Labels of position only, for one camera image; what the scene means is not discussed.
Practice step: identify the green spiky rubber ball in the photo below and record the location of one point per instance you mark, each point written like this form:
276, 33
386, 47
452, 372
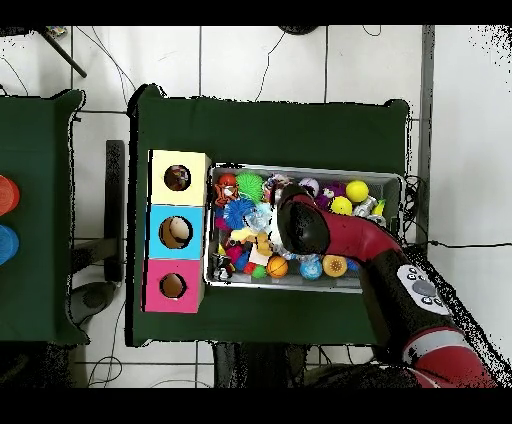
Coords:
250, 186

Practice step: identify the green cloth on side table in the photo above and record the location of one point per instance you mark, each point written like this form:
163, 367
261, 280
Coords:
36, 160

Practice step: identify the black round base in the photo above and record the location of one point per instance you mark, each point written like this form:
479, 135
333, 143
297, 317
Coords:
298, 29

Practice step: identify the black rod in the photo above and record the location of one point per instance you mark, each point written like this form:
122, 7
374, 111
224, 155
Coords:
64, 54

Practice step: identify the purple spiky monster toy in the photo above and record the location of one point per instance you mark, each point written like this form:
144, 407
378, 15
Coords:
328, 194

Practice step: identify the wooden box with three holes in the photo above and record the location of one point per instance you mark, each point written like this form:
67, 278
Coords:
176, 196

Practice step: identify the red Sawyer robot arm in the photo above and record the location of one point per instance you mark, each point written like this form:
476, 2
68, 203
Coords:
360, 236

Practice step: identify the yellow tennis ball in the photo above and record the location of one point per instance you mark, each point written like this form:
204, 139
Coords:
341, 204

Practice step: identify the orange cup stack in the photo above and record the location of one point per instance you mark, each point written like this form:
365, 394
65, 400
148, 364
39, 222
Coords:
8, 196

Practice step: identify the blue cup stack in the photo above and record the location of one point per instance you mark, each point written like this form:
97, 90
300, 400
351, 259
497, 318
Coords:
8, 244

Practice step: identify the crushed silver drink can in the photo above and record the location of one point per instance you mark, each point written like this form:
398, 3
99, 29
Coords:
378, 220

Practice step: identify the white baseball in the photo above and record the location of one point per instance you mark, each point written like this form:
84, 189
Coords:
311, 184

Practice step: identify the tiger plush toy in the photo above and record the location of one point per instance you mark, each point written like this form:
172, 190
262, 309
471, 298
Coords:
224, 195

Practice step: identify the plain yellow ball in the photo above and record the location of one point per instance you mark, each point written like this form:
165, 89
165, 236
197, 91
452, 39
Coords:
357, 191

